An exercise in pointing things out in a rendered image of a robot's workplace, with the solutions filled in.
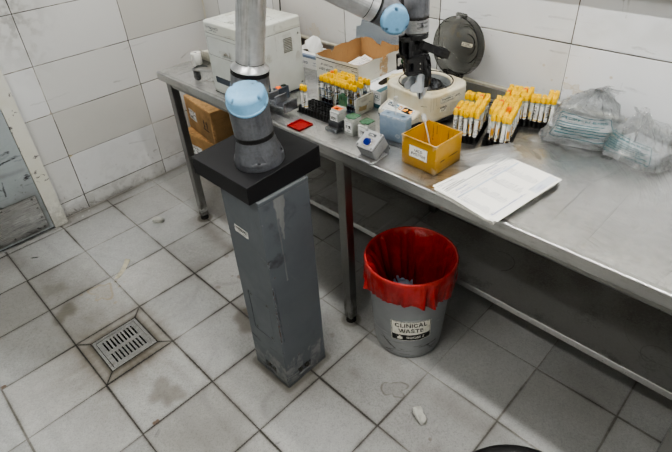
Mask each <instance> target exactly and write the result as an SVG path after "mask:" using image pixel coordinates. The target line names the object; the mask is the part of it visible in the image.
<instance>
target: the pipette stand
mask: <svg viewBox="0 0 672 452"><path fill-rule="evenodd" d="M411 124H412V116H410V115H406V114H402V113H399V112H396V115H395V111H391V110H387V109H386V110H384V111H383V112H381V113H380V133H381V134H383V135H384V137H385V139H386V141H387V143H388V144H389V145H390V146H394V147H397V148H400V149H402V135H401V134H402V133H404V132H406V131H408V130H410V129H411Z"/></svg>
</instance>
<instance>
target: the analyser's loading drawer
mask: <svg viewBox="0 0 672 452"><path fill-rule="evenodd" d="M269 103H270V105H271V106H273V107H276V108H278V109H281V110H283V111H284V114H286V113H288V112H290V111H292V110H294V109H297V108H298V104H297V98H294V99H292V100H288V99H287V96H286V92H285V93H283V94H279V90H278V89H277V90H275V91H272V92H269Z"/></svg>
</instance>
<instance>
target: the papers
mask: <svg viewBox="0 0 672 452"><path fill-rule="evenodd" d="M561 180H562V179H560V178H557V177H555V176H553V175H551V174H548V173H546V172H544V171H541V170H539V169H537V168H534V167H532V166H530V165H527V164H525V163H522V162H520V161H517V160H507V161H501V162H496V163H492V164H487V165H480V166H477V167H472V168H470V169H468V170H465V171H463V172H461V173H459V174H457V175H455V176H452V177H450V178H448V179H446V180H444V181H442V182H440V183H437V184H435V185H433V187H435V188H434V190H435V193H436V194H438V195H440V196H442V197H444V198H445V199H447V200H449V201H451V202H452V203H454V204H456V205H458V206H459V207H461V208H463V209H465V210H467V211H468V212H470V213H472V214H474V215H475V216H477V217H479V218H481V219H483V220H484V221H486V222H488V223H490V224H491V225H494V224H495V223H497V222H498V221H500V220H502V219H503V218H505V217H506V216H508V215H510V214H511V213H513V212H514V211H516V210H517V209H519V208H521V207H522V206H524V205H525V204H527V203H529V202H530V201H532V200H533V199H535V198H537V197H538V196H540V195H541V194H543V193H545V192H546V191H548V190H549V189H551V188H553V187H554V186H556V185H557V184H559V182H560V181H561Z"/></svg>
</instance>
